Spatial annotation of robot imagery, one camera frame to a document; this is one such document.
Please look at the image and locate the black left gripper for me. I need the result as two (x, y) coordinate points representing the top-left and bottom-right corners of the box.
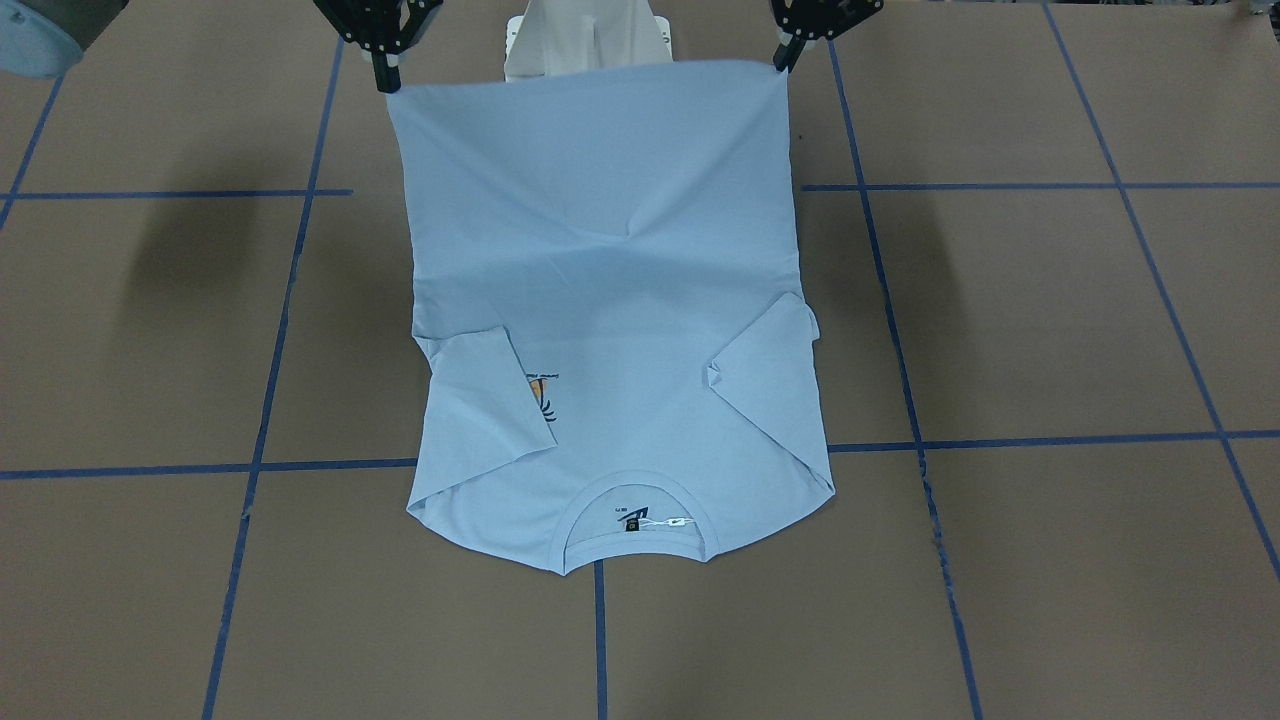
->
(768, 0), (886, 73)

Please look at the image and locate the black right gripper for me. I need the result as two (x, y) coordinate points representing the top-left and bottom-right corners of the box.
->
(314, 0), (444, 94)

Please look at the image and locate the light blue t-shirt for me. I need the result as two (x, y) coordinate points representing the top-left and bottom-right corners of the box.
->
(387, 60), (835, 575)

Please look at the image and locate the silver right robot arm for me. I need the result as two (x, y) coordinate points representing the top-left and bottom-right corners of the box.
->
(1, 1), (444, 94)

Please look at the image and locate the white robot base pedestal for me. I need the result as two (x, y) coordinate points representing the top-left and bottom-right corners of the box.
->
(503, 1), (675, 83)

